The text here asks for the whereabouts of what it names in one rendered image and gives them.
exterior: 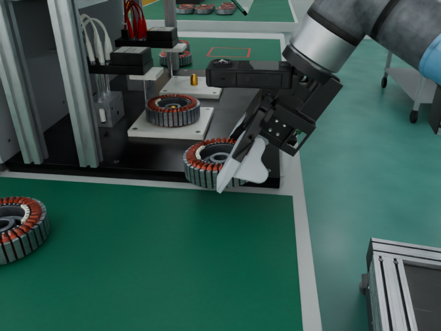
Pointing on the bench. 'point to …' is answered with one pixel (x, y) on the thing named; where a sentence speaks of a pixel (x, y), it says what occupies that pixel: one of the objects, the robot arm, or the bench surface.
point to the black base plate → (268, 157)
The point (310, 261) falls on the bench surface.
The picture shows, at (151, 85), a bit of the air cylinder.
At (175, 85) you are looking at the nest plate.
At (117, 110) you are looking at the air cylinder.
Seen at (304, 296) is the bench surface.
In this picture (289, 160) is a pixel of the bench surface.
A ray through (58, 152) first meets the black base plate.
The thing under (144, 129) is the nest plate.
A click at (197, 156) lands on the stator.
